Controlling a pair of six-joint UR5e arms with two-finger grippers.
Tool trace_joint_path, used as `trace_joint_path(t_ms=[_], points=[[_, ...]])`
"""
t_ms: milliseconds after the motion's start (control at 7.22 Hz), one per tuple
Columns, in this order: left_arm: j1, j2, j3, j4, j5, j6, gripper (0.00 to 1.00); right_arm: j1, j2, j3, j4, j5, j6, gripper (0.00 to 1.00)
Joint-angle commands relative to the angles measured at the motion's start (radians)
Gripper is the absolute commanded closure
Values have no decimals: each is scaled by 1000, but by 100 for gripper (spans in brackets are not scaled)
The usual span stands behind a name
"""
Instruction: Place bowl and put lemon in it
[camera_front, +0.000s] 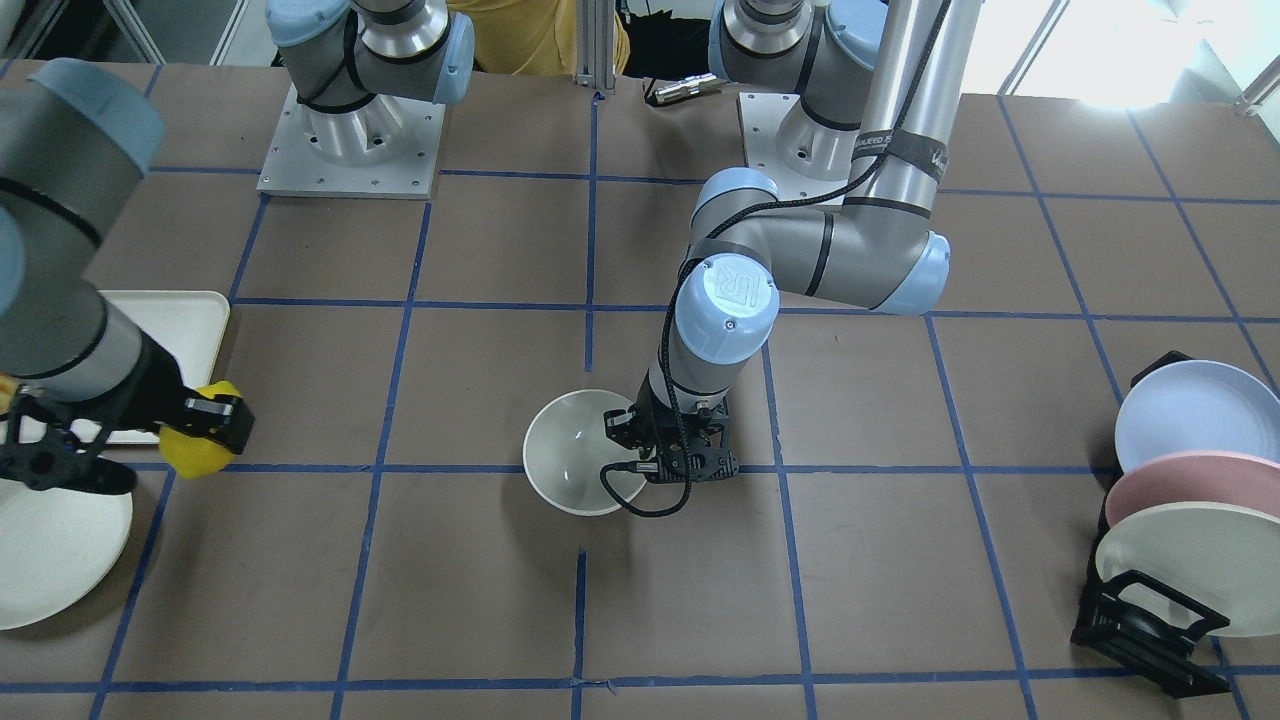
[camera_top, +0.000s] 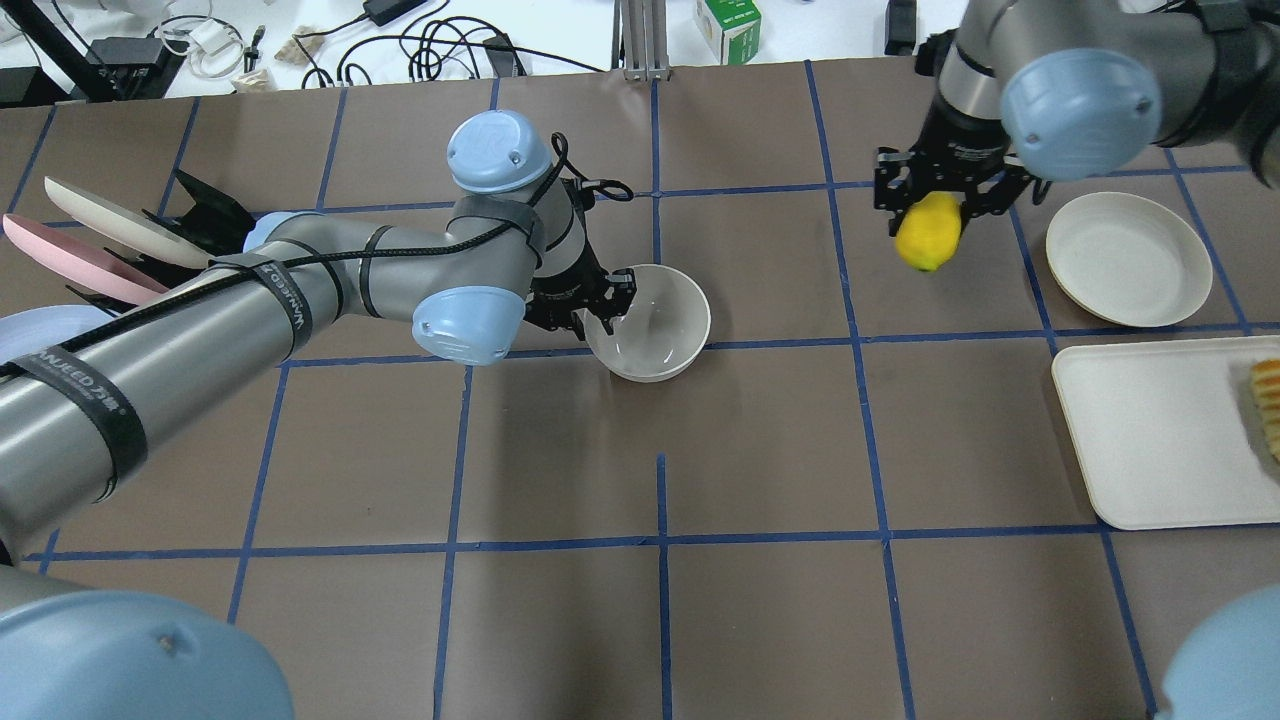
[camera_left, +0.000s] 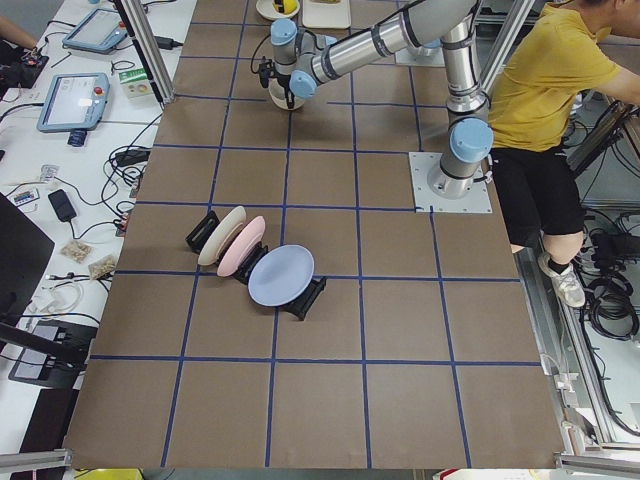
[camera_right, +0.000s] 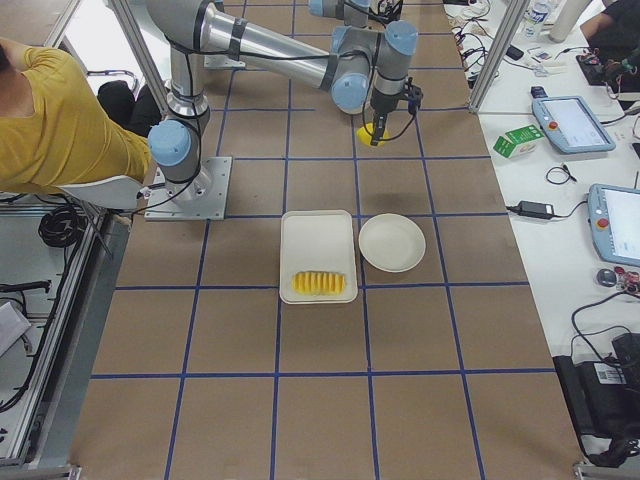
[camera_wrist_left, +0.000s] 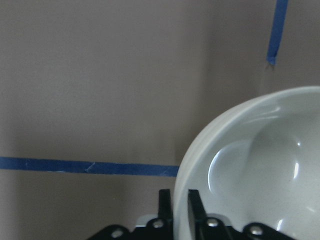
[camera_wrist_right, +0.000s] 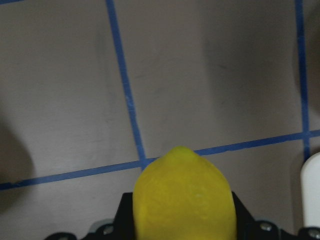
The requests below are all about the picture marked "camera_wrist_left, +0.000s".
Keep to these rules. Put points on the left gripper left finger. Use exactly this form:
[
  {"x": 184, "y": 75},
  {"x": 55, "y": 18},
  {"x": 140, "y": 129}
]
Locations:
[{"x": 165, "y": 213}]

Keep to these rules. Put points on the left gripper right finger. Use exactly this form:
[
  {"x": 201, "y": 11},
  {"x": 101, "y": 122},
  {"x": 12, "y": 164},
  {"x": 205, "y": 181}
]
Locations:
[{"x": 196, "y": 214}]

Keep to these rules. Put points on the white ceramic bowl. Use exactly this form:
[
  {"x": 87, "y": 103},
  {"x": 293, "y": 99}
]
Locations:
[{"x": 257, "y": 162}]

